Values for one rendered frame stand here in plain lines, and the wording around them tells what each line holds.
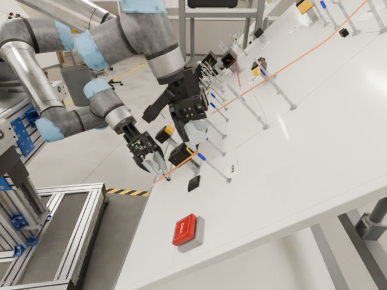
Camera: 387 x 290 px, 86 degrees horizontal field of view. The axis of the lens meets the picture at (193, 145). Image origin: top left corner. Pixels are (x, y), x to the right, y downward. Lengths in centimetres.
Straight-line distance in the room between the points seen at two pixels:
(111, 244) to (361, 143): 167
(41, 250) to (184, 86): 146
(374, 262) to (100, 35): 74
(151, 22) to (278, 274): 73
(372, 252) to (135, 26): 70
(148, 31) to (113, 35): 7
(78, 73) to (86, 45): 354
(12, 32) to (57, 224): 124
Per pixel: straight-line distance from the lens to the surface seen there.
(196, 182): 56
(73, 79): 407
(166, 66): 45
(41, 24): 99
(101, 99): 66
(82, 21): 62
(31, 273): 165
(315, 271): 81
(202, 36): 817
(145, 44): 46
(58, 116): 74
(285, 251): 81
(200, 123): 56
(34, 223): 163
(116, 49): 47
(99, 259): 177
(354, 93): 46
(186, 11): 147
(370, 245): 68
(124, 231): 184
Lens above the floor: 146
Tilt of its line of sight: 33 degrees down
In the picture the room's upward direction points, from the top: straight up
